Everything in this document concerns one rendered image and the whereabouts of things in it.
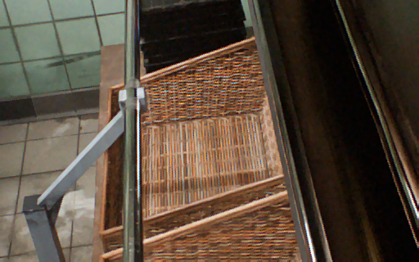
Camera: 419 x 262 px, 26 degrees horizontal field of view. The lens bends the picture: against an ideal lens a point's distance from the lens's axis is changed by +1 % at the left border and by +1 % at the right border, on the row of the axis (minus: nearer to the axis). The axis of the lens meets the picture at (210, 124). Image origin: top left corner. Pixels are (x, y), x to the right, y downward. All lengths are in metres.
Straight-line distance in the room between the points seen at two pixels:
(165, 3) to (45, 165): 1.17
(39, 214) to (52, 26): 1.72
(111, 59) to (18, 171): 0.77
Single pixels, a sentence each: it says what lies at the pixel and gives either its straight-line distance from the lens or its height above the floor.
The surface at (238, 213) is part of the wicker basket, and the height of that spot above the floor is 0.80.
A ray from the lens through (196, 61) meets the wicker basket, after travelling 2.36.
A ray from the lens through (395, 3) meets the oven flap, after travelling 1.07.
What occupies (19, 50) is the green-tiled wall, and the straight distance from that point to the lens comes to 3.48.
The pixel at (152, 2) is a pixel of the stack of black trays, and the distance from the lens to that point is 2.41.
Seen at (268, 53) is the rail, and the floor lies 1.43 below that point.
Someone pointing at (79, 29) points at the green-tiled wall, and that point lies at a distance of 3.41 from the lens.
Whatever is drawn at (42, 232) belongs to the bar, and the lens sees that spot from 1.79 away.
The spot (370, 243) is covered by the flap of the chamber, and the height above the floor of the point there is 1.40.
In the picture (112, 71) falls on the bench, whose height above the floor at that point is 0.58.
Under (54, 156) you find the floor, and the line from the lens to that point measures 3.42.
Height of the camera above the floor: 2.09
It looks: 38 degrees down
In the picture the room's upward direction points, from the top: 8 degrees counter-clockwise
